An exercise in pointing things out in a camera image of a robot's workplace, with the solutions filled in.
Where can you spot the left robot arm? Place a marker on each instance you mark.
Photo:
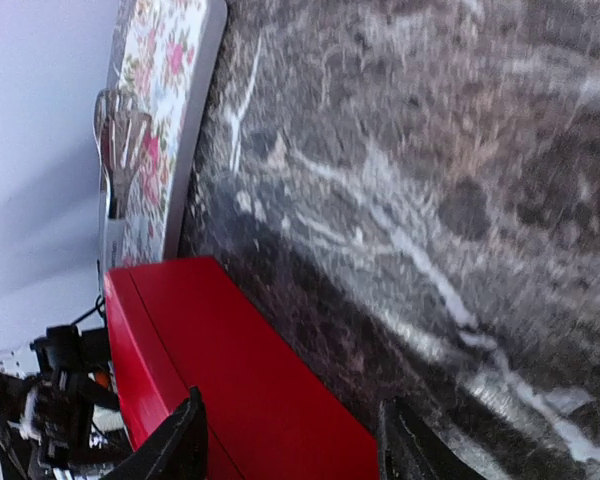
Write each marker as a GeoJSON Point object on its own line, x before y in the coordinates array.
{"type": "Point", "coordinates": [47, 418]}

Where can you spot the red box lid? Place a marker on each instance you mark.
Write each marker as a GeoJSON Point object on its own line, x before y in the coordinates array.
{"type": "Point", "coordinates": [148, 384]}

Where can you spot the red box with paper cups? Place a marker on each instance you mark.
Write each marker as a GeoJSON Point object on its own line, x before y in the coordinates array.
{"type": "Point", "coordinates": [273, 416]}

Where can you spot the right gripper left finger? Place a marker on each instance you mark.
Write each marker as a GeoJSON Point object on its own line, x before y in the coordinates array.
{"type": "Point", "coordinates": [176, 450]}

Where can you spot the floral rectangular tray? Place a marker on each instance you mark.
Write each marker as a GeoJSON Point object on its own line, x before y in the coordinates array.
{"type": "Point", "coordinates": [165, 53]}

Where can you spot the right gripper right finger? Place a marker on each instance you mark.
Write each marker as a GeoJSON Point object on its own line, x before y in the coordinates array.
{"type": "Point", "coordinates": [409, 450]}

